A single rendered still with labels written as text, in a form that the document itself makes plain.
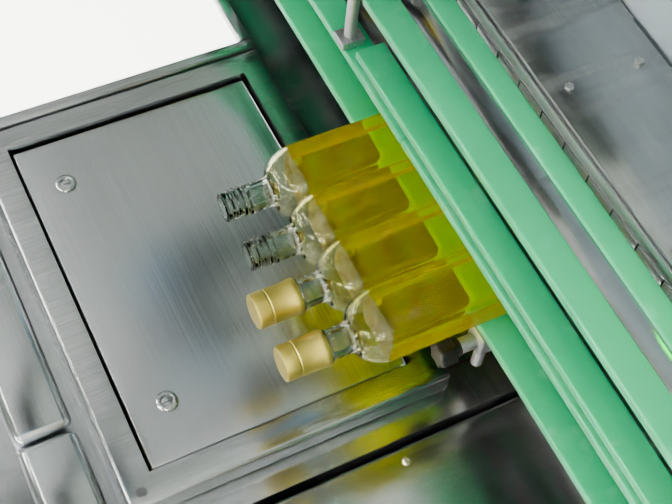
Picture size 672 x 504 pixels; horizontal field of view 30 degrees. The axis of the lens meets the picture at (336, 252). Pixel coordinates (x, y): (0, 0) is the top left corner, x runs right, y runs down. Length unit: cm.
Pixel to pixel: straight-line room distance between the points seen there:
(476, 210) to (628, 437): 25
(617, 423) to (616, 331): 9
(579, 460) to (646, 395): 17
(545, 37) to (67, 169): 54
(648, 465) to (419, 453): 29
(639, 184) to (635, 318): 12
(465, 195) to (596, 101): 14
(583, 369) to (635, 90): 25
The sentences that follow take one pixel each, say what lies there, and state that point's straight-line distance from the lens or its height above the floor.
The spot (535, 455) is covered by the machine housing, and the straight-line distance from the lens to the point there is 128.
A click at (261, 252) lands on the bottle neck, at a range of 116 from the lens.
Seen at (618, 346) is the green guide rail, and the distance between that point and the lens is 101.
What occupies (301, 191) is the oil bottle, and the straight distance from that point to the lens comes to 118.
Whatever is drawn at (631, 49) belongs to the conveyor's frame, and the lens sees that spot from 117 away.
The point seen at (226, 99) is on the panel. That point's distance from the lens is 144.
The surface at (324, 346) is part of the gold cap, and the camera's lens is 110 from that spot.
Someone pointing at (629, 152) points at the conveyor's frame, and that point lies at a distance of 110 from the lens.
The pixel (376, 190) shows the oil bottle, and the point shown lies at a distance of 118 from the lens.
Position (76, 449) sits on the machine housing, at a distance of 122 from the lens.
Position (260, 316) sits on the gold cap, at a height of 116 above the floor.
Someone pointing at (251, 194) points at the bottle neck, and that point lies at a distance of 119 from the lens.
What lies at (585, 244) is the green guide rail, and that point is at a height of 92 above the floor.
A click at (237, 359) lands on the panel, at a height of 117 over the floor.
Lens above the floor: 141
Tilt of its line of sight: 17 degrees down
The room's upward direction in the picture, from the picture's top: 111 degrees counter-clockwise
